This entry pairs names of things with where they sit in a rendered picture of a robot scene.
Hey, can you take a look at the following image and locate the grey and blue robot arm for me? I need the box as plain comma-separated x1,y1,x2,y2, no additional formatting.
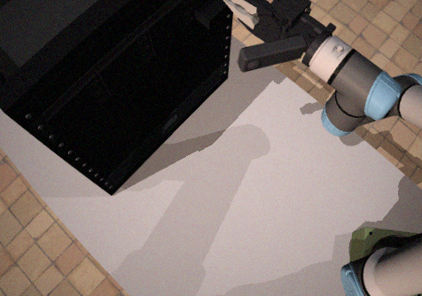
238,35,422,296

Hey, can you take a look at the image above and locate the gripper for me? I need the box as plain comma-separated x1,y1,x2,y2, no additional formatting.
223,0,336,67

